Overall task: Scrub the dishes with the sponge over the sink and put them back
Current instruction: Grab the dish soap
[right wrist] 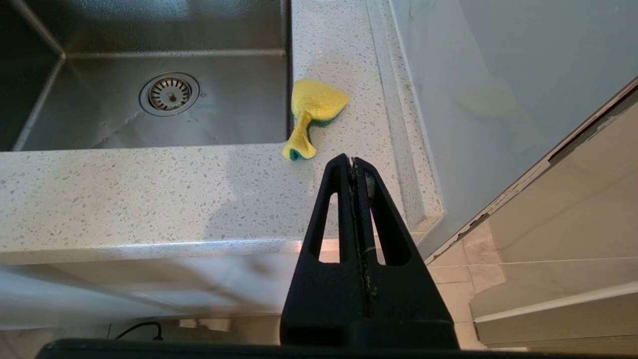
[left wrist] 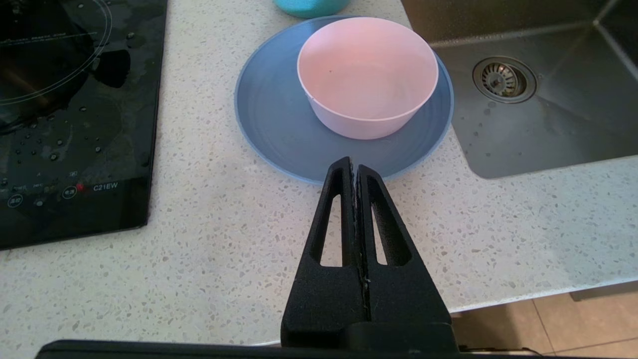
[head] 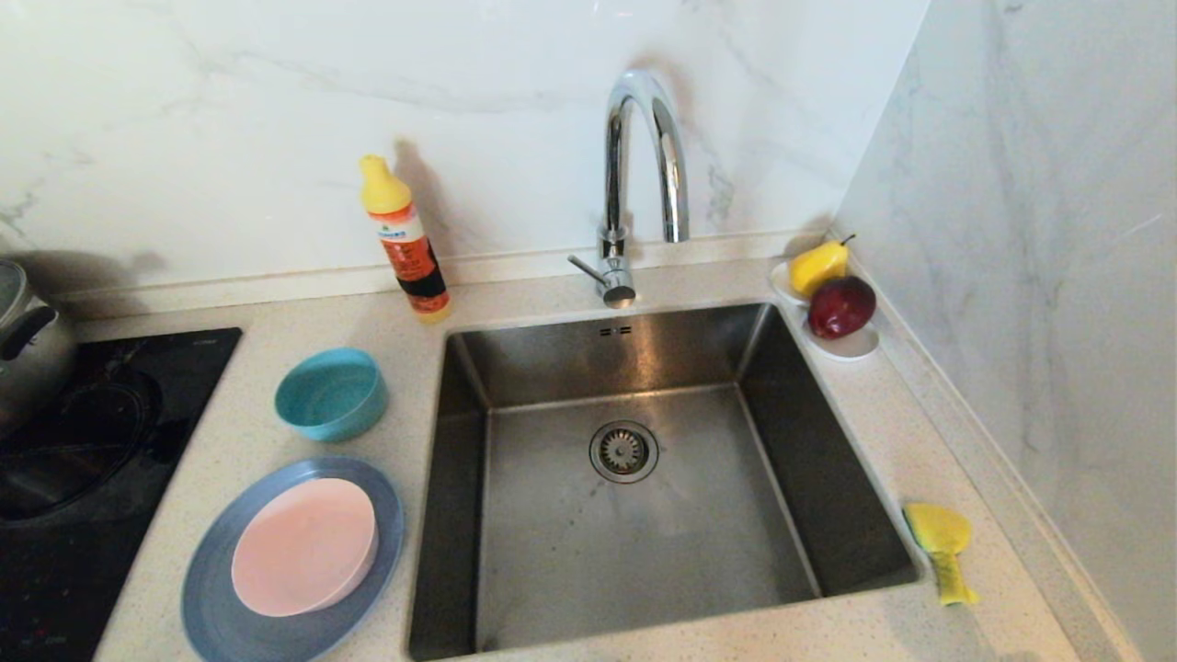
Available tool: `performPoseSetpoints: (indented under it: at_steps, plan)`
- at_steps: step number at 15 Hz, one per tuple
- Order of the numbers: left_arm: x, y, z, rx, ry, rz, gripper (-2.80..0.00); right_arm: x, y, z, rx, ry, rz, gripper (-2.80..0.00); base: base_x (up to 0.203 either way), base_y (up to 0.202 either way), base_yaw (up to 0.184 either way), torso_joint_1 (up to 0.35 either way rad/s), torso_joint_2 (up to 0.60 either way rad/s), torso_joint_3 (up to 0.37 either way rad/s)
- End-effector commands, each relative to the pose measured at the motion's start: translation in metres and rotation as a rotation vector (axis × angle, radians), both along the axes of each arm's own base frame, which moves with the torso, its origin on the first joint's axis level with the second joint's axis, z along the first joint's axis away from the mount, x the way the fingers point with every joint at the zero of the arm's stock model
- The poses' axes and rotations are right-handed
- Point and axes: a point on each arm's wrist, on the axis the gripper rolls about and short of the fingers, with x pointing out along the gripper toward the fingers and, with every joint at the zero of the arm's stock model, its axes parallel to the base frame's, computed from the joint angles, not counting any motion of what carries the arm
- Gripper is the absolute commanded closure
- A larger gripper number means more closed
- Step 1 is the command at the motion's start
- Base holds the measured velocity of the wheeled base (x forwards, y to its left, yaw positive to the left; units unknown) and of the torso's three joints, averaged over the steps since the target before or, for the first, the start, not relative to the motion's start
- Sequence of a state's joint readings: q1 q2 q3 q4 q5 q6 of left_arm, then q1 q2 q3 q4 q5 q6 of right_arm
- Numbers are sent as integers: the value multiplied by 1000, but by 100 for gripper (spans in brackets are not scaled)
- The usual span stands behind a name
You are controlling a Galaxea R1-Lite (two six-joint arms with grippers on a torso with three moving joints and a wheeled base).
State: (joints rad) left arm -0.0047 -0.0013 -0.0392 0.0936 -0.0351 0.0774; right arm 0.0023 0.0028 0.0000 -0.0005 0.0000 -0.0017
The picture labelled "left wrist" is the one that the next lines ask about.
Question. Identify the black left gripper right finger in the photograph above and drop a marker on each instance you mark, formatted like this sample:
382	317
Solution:
403	299

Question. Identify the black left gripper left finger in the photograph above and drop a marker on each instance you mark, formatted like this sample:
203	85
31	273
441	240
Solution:
324	299

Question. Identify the metal sink drain strainer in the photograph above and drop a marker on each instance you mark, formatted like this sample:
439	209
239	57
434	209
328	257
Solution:
504	80

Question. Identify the stainless steel sink basin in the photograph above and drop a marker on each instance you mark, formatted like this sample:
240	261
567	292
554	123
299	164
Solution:
573	114

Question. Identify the blue round plate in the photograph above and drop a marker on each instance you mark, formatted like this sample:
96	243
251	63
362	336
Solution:
271	114

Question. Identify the pink plastic bowl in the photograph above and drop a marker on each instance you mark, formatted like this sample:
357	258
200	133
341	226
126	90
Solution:
369	75

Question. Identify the teal plastic bowl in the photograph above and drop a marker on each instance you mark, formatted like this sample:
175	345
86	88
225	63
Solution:
309	6

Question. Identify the black induction cooktop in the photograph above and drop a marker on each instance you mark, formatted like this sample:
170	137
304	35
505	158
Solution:
75	124

